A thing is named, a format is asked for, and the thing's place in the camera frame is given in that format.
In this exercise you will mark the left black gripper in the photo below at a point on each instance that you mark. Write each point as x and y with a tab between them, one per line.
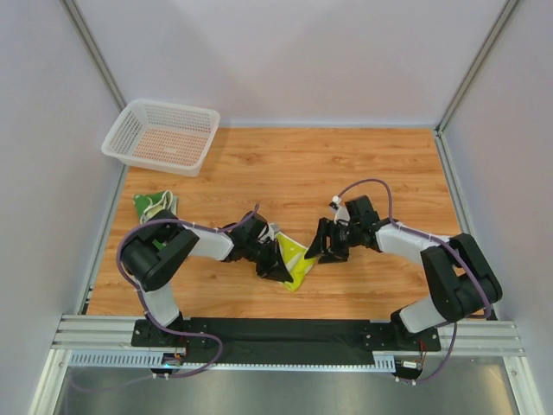
268	258

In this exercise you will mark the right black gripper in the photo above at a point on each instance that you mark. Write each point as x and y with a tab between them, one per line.
337	239

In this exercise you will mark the yellow-green crocodile towel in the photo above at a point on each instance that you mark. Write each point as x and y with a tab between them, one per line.
294	259

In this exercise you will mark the dark green patterned towel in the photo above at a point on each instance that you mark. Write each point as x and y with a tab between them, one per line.
161	205

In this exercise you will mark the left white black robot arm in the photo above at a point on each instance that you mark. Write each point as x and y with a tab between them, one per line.
151	254

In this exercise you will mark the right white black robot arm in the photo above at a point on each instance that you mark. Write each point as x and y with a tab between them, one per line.
460	280

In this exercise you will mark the black cloth strip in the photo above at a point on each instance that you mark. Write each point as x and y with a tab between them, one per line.
287	341

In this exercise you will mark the white plastic mesh basket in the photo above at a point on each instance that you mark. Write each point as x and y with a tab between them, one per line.
162	136

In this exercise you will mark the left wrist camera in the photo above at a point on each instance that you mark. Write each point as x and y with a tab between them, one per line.
268	233

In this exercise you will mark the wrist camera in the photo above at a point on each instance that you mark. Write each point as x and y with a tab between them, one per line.
268	233
361	211

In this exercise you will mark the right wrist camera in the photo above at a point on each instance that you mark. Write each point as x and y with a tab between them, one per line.
361	211

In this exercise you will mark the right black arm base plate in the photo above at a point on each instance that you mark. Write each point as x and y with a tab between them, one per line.
379	336

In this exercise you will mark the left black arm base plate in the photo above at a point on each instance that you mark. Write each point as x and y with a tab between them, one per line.
147	335

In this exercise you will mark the aluminium front rail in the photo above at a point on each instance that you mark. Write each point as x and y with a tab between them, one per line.
474	337

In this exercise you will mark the grey slotted cable duct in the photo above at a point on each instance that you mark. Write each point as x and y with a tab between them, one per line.
158	360

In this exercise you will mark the right aluminium frame post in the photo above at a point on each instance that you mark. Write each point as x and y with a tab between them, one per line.
506	13

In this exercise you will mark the aluminium frame post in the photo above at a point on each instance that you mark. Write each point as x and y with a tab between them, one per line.
506	13
97	59

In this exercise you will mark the left aluminium frame post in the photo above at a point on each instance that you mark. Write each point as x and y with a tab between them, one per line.
97	59

